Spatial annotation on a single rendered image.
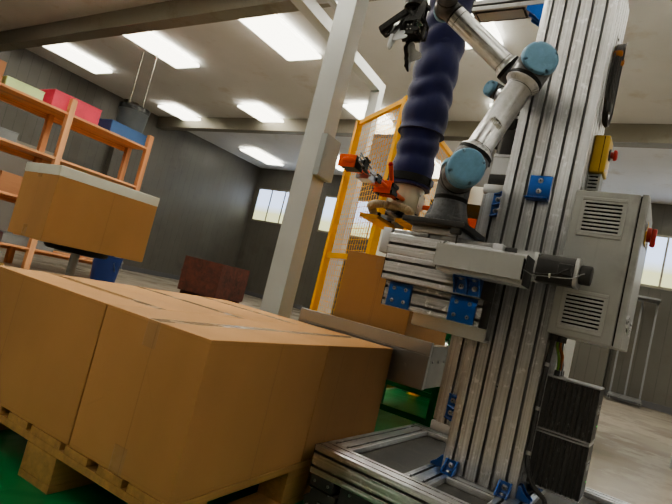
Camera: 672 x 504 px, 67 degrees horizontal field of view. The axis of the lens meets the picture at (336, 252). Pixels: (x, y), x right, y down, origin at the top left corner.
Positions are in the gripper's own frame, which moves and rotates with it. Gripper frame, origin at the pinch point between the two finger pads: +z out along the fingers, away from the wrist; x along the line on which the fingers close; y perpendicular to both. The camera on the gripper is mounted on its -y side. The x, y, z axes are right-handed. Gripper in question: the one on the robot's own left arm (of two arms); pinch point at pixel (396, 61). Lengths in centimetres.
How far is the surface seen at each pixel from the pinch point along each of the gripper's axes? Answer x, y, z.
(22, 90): 163, -668, -82
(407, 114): 75, -34, -14
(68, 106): 226, -669, -88
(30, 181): -5, -208, 61
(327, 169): 142, -125, -2
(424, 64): 74, -31, -40
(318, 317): 71, -54, 94
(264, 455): -14, -4, 131
